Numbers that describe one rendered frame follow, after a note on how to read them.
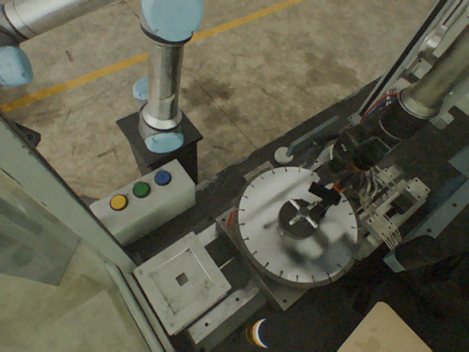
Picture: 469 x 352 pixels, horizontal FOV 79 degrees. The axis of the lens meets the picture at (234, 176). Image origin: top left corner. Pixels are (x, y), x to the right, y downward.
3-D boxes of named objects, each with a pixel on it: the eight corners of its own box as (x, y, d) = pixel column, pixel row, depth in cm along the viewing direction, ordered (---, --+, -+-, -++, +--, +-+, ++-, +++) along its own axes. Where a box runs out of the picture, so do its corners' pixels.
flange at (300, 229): (290, 193, 82) (293, 189, 80) (325, 215, 79) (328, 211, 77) (270, 222, 77) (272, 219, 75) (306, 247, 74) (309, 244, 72)
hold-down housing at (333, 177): (323, 189, 69) (364, 140, 51) (312, 173, 71) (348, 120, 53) (340, 181, 71) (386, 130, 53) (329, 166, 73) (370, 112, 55)
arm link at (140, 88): (168, 97, 108) (164, 67, 96) (176, 124, 102) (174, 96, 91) (135, 102, 105) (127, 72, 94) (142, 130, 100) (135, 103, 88)
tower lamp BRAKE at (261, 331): (270, 354, 47) (273, 356, 44) (252, 329, 48) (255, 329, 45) (289, 335, 48) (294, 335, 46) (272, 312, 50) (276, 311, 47)
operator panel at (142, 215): (120, 251, 89) (106, 236, 76) (104, 223, 93) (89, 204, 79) (196, 204, 99) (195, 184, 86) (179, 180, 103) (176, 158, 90)
